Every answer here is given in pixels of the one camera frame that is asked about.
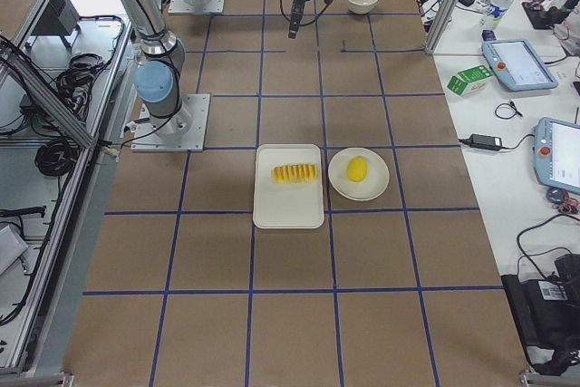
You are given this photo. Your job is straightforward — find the white round plate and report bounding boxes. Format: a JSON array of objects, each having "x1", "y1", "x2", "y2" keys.
[{"x1": 327, "y1": 148, "x2": 390, "y2": 201}]

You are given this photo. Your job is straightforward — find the yellow lemon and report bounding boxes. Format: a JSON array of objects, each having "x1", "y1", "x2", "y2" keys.
[{"x1": 346, "y1": 156, "x2": 368, "y2": 182}]

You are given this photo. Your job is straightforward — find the green white carton box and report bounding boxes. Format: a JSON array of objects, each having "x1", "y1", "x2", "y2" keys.
[{"x1": 447, "y1": 64, "x2": 493, "y2": 96}]

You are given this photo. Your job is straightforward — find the white rectangular tray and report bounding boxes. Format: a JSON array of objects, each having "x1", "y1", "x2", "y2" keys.
[{"x1": 253, "y1": 144, "x2": 324, "y2": 229}]

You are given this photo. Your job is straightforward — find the plastic water bottle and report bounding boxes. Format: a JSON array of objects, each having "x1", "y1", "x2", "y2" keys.
[{"x1": 479, "y1": 0, "x2": 514, "y2": 30}]

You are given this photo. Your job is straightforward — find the black power adapter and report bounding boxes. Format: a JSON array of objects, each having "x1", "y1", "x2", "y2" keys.
[{"x1": 469, "y1": 134, "x2": 503, "y2": 151}]

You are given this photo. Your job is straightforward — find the blue teach pendant upper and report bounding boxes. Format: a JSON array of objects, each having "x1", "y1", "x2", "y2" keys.
[{"x1": 481, "y1": 39, "x2": 558, "y2": 92}]

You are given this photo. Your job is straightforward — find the blue teach pendant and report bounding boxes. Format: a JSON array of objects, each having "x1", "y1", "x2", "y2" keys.
[
  {"x1": 481, "y1": 39, "x2": 558, "y2": 92},
  {"x1": 533, "y1": 117, "x2": 579, "y2": 195}
]

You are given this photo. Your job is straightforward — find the blue teach pendant lower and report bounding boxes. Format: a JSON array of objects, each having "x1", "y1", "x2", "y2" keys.
[{"x1": 533, "y1": 117, "x2": 579, "y2": 195}]

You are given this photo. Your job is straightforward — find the aluminium frame post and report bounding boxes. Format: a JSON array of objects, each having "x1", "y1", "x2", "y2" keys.
[{"x1": 424, "y1": 0, "x2": 482, "y2": 55}]

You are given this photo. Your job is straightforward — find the coiled black cables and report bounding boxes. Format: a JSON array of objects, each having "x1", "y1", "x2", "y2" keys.
[{"x1": 34, "y1": 53, "x2": 108, "y2": 178}]

